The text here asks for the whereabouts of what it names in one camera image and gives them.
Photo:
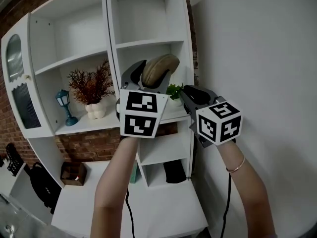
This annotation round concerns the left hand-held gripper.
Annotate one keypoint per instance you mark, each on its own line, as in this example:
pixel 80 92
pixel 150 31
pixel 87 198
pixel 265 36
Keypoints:
pixel 141 115

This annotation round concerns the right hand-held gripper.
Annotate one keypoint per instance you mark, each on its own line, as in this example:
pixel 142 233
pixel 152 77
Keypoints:
pixel 219 123

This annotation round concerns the tan rounded object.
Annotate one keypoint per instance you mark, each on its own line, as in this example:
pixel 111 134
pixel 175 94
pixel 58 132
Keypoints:
pixel 158 68

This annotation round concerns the person's right forearm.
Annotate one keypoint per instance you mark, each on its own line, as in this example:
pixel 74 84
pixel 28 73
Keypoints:
pixel 247 195

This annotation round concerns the person's left forearm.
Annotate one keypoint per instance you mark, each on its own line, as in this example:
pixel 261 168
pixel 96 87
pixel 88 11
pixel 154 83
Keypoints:
pixel 111 182

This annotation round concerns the small green plant white pot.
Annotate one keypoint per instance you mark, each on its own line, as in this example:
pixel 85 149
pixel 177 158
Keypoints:
pixel 174 90

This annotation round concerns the red-brown plant in white vase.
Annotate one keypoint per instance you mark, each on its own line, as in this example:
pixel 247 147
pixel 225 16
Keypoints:
pixel 95 110

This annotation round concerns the black pouch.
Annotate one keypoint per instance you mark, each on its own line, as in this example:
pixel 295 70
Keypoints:
pixel 174 172

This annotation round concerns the white shelf unit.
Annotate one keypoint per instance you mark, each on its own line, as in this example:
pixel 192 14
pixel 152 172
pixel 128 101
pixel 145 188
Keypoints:
pixel 81 33

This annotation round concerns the blue lantern lamp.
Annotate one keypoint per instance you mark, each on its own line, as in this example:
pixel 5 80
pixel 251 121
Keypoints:
pixel 71 121

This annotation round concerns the teal book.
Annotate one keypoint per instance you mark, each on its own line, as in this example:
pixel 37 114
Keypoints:
pixel 134 175

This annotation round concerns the white desk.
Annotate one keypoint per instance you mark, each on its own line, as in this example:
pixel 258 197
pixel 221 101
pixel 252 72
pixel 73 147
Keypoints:
pixel 161 207

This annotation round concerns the brown wooden organizer box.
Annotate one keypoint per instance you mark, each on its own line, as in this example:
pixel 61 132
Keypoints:
pixel 81 173

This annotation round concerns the black backpack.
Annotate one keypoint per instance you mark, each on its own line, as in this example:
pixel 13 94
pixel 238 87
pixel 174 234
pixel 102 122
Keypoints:
pixel 44 190

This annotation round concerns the black perforated holder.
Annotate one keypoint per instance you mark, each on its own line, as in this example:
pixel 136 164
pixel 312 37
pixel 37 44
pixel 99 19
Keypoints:
pixel 15 162

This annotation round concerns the white side table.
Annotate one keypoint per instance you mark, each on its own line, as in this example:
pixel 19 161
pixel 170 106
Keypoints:
pixel 19 185

